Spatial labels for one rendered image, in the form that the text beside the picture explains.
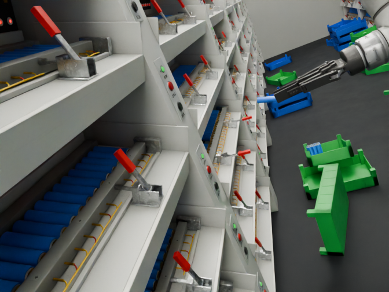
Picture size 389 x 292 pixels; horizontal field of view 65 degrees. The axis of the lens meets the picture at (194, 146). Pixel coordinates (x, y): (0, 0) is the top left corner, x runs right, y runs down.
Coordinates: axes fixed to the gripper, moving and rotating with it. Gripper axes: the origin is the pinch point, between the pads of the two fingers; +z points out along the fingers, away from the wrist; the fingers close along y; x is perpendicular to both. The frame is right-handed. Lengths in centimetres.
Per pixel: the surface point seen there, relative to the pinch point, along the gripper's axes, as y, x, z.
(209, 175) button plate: 35.7, -1.9, 19.1
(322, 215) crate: 1.6, 44.3, 6.9
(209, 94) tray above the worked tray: 3.8, -10.8, 19.2
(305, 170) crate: -53, 59, 11
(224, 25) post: -100, -22, 20
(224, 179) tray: 21.4, 7.7, 22.5
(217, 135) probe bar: -0.7, 3.3, 25.3
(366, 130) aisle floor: -86, 68, -25
